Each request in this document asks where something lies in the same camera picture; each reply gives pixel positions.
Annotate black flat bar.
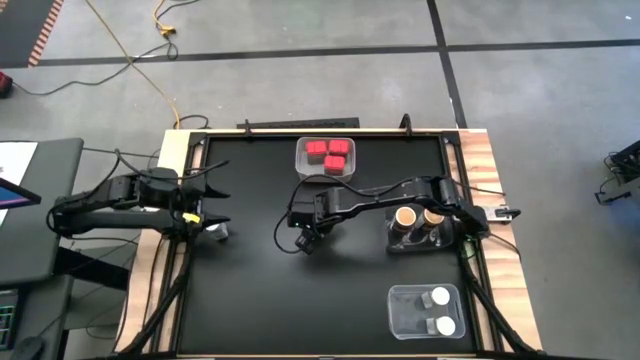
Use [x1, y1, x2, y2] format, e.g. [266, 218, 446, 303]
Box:
[236, 117, 361, 130]

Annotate black box green lights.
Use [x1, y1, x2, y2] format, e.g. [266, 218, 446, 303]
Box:
[0, 289, 19, 351]

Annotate grey desk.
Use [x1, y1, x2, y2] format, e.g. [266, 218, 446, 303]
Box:
[0, 138, 85, 287]

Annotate tablet with blue screen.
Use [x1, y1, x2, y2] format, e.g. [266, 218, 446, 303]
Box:
[0, 178, 43, 210]

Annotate dark smoky plastic bin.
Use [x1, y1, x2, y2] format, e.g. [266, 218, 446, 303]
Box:
[384, 205, 455, 255]

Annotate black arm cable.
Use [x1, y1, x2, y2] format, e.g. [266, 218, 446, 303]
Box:
[272, 173, 454, 255]
[97, 148, 231, 201]

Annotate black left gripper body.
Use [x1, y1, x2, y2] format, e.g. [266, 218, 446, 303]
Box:
[176, 178, 208, 238]

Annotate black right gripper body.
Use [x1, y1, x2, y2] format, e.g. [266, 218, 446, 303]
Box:
[288, 195, 329, 237]

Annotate yellow floor cable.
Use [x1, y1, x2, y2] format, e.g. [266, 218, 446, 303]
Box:
[83, 0, 181, 129]

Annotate white paper sheet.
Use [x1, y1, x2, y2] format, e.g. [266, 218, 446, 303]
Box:
[0, 142, 39, 224]

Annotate black metal table frame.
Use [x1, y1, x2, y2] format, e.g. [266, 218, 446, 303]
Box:
[169, 127, 482, 357]

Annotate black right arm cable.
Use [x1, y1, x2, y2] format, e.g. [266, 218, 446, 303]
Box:
[272, 173, 454, 255]

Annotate black mat orange striped edge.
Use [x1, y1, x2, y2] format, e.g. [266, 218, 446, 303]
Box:
[0, 0, 65, 69]

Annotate clear plastic bin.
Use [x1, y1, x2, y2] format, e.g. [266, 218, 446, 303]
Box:
[387, 283, 467, 341]

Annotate white plastic bin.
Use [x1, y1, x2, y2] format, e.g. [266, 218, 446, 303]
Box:
[294, 136, 357, 184]

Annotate black cable loop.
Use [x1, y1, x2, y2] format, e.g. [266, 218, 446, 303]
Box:
[172, 114, 211, 130]

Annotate black equipment with cables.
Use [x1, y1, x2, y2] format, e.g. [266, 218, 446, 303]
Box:
[593, 139, 640, 205]

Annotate yellow plug cord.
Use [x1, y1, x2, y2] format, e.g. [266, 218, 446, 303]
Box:
[152, 0, 201, 37]

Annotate black desk crossbar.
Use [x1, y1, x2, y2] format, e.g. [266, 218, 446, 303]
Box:
[53, 246, 132, 292]

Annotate black floor cable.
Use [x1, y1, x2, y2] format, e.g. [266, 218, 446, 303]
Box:
[10, 40, 180, 97]

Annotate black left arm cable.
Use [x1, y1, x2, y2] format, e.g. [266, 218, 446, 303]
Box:
[97, 148, 231, 201]

